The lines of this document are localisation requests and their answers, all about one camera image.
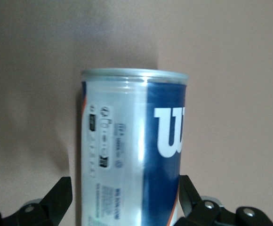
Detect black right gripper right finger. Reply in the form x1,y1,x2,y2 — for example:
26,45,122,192
176,175,273,226

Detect brown table cover cloth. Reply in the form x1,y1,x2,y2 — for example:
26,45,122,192
0,0,273,226

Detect white blue tennis ball can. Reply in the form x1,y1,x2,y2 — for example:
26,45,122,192
80,68,190,226

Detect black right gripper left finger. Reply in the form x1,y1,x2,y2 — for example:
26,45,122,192
0,176,74,226

